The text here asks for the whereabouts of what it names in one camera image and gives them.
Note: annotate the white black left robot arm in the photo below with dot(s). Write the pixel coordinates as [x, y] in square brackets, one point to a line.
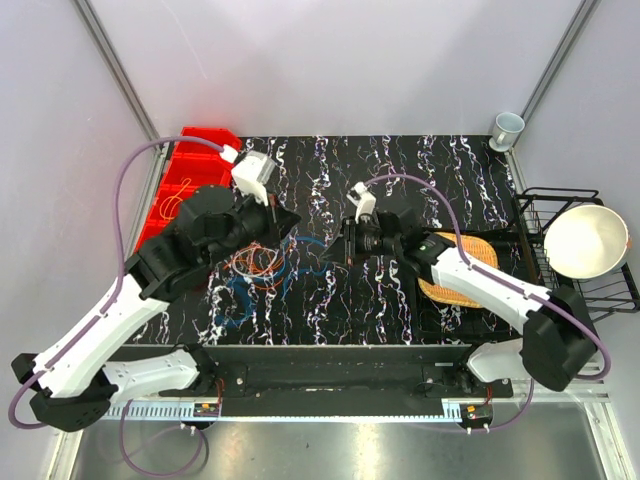
[75, 381]

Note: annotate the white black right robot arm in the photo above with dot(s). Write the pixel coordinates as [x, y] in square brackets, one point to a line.
[556, 335]

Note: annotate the white mug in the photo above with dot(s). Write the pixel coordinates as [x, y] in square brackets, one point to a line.
[506, 129]

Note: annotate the white bowl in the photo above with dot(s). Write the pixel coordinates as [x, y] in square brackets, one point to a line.
[587, 242]

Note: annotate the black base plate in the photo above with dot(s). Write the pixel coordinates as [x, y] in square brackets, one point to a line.
[431, 371]

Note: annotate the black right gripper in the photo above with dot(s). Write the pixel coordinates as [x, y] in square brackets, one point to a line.
[349, 242]

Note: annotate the woven bamboo tray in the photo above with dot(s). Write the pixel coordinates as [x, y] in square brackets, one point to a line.
[457, 280]

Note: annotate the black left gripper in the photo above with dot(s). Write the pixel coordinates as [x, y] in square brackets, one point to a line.
[279, 221]

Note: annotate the red storage bin row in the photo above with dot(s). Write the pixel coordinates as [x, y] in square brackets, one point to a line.
[190, 167]

